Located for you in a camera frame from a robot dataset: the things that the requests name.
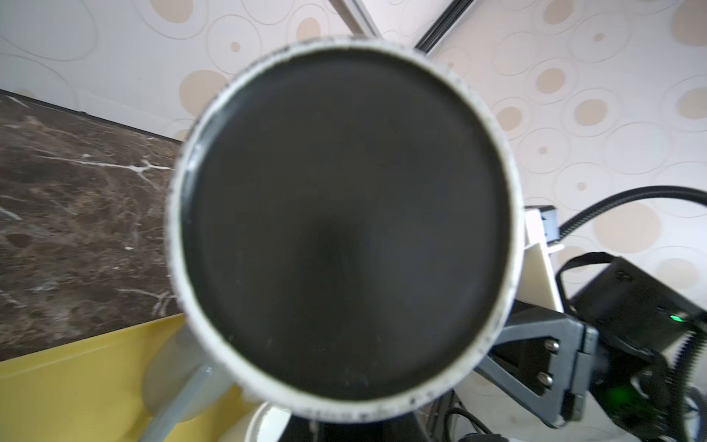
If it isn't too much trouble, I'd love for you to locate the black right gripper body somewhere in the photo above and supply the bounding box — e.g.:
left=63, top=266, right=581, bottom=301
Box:
left=568, top=258, right=706, bottom=441

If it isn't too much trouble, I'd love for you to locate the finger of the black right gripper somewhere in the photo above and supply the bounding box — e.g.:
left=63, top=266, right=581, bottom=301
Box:
left=475, top=306, right=599, bottom=428

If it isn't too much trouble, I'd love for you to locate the black mug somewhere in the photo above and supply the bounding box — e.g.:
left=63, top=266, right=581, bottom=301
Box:
left=164, top=37, right=525, bottom=441

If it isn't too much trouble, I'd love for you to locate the white mug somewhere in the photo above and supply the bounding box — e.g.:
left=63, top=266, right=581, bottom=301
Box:
left=243, top=403, right=292, bottom=442

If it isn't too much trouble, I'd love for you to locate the small grey mug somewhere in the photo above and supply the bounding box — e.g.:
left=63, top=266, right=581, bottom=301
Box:
left=140, top=326, right=234, bottom=441

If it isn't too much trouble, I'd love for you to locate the yellow plastic tray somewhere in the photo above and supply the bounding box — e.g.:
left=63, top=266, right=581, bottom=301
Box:
left=0, top=313, right=261, bottom=442

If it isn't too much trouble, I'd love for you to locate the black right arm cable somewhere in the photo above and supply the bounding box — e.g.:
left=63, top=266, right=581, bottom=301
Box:
left=557, top=185, right=707, bottom=442

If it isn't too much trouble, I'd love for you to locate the black corner frame post right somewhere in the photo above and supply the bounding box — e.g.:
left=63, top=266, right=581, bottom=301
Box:
left=414, top=0, right=476, bottom=55

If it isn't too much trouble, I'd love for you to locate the aluminium rail back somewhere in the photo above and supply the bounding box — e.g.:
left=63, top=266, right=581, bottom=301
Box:
left=329, top=0, right=382, bottom=39

